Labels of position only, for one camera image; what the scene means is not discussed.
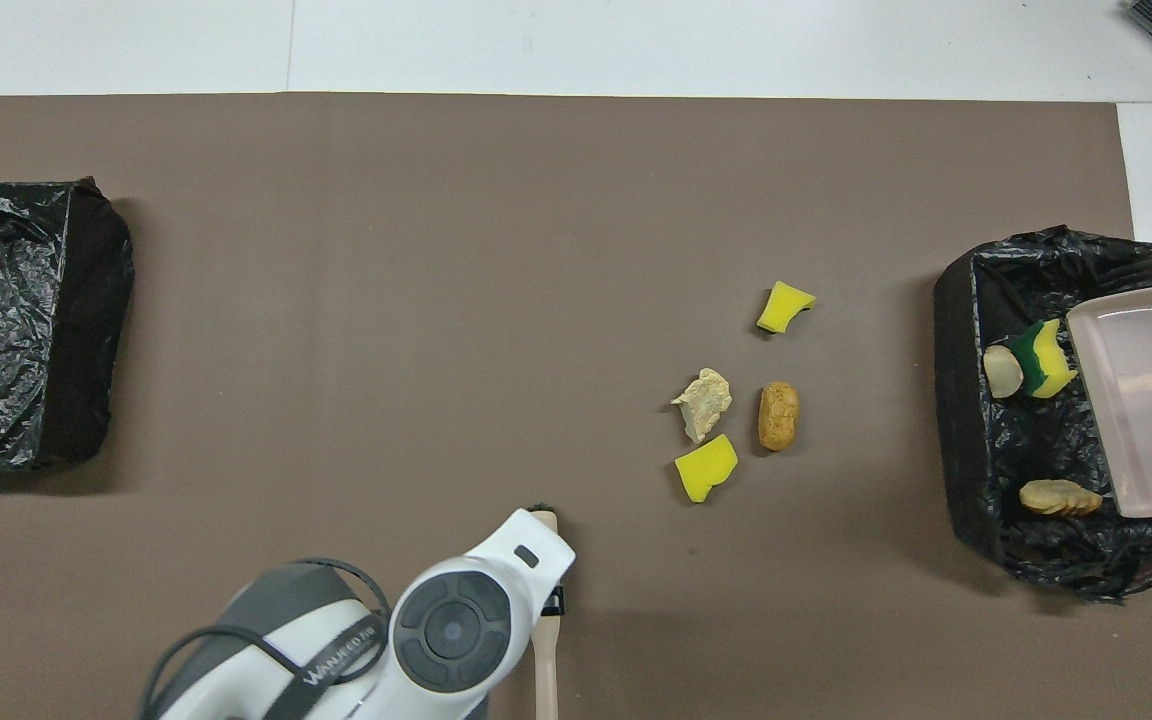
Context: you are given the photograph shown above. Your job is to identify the brown bread roll toy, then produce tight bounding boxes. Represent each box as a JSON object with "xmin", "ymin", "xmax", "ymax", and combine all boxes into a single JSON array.
[{"xmin": 757, "ymin": 381, "xmax": 801, "ymax": 452}]

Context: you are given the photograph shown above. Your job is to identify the pale food piece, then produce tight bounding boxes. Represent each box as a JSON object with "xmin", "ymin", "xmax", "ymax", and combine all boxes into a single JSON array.
[{"xmin": 1019, "ymin": 478, "xmax": 1104, "ymax": 518}]

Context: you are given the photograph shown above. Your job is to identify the small yellow sponge piece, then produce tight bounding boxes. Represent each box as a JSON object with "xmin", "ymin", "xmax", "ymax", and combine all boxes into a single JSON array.
[{"xmin": 756, "ymin": 280, "xmax": 818, "ymax": 335}]

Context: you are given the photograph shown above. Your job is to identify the brown paper table mat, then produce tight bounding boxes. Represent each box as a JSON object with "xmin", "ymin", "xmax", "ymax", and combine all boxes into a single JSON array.
[{"xmin": 0, "ymin": 93, "xmax": 1152, "ymax": 720}]

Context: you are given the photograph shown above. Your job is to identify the yellow sponge green backing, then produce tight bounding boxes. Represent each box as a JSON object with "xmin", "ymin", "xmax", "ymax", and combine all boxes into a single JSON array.
[{"xmin": 1016, "ymin": 318, "xmax": 1079, "ymax": 399}]

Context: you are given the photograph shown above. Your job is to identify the black bag lined bin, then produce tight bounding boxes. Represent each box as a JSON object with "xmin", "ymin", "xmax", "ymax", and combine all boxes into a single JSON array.
[
  {"xmin": 933, "ymin": 225, "xmax": 1152, "ymax": 604},
  {"xmin": 0, "ymin": 177, "xmax": 135, "ymax": 472}
]

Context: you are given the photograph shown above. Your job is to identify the pale paper ball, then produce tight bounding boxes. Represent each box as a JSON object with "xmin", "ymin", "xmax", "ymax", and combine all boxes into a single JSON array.
[{"xmin": 670, "ymin": 368, "xmax": 734, "ymax": 444}]

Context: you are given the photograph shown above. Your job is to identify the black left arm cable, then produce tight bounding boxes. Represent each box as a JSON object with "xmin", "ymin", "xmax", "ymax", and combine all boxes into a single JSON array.
[{"xmin": 141, "ymin": 557, "xmax": 392, "ymax": 720}]

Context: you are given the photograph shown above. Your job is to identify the beige hand brush black bristles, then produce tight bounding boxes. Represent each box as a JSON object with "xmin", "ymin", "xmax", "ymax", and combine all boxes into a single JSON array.
[{"xmin": 531, "ymin": 505, "xmax": 560, "ymax": 720}]

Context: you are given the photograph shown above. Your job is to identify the notched yellow sponge piece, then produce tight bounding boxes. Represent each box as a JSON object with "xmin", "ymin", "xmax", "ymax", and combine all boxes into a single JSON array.
[{"xmin": 674, "ymin": 433, "xmax": 739, "ymax": 504}]

